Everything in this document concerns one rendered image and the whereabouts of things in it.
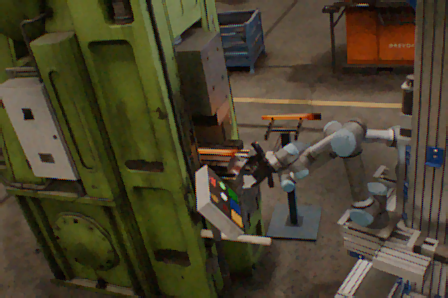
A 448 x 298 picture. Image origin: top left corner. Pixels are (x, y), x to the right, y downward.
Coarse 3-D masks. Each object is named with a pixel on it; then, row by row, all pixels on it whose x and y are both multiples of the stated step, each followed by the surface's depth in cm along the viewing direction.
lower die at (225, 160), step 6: (204, 156) 308; (210, 156) 307; (216, 156) 306; (222, 156) 305; (228, 156) 303; (204, 162) 304; (222, 162) 301; (228, 162) 299; (234, 162) 308; (210, 168) 302; (216, 168) 300; (222, 168) 298; (228, 168) 299
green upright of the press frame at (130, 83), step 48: (96, 0) 228; (144, 0) 224; (96, 48) 250; (144, 48) 233; (96, 96) 261; (144, 96) 256; (144, 144) 275; (192, 144) 283; (144, 192) 297; (192, 192) 285; (144, 240) 316; (192, 240) 298; (192, 288) 327
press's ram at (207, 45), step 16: (208, 32) 276; (176, 48) 261; (192, 48) 256; (208, 48) 261; (192, 64) 258; (208, 64) 262; (224, 64) 284; (192, 80) 264; (208, 80) 264; (224, 80) 285; (192, 96) 270; (208, 96) 266; (224, 96) 286; (192, 112) 276; (208, 112) 272
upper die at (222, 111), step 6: (228, 102) 293; (222, 108) 285; (228, 108) 293; (216, 114) 277; (222, 114) 285; (192, 120) 286; (198, 120) 284; (204, 120) 283; (210, 120) 281; (216, 120) 279; (222, 120) 285
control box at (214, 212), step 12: (204, 168) 259; (204, 180) 249; (216, 180) 258; (204, 192) 241; (216, 192) 247; (228, 192) 262; (204, 204) 233; (216, 204) 237; (228, 204) 251; (216, 216) 237; (228, 216) 240; (240, 216) 254; (228, 228) 241; (240, 228) 243
